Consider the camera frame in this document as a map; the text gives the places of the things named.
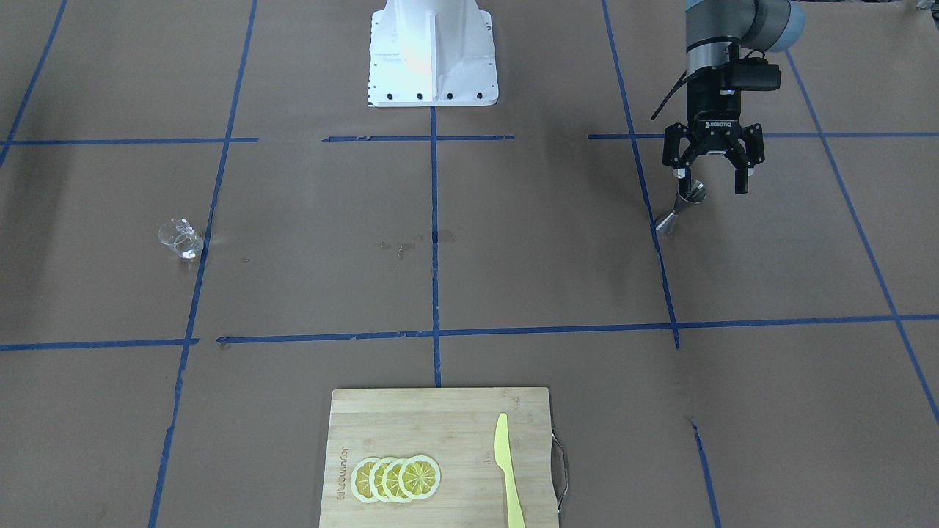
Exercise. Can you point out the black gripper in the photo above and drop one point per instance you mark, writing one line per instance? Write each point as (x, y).
(711, 110)

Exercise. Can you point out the steel double jigger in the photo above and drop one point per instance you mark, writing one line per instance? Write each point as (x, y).
(681, 207)

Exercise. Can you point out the clear glass measuring cup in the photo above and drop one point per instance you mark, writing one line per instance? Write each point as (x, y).
(181, 238)

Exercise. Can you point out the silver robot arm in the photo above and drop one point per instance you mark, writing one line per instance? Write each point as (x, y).
(726, 43)

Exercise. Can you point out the yellow plastic knife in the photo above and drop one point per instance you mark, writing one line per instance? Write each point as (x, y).
(503, 459)

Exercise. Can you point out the bamboo cutting board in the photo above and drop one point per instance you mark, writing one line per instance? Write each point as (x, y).
(456, 427)

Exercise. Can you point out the lemon slice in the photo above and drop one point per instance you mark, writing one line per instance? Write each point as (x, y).
(376, 479)
(361, 480)
(391, 484)
(419, 477)

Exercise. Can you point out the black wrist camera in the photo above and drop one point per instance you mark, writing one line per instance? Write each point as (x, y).
(754, 74)

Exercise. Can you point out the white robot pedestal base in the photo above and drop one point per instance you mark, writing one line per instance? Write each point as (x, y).
(432, 54)

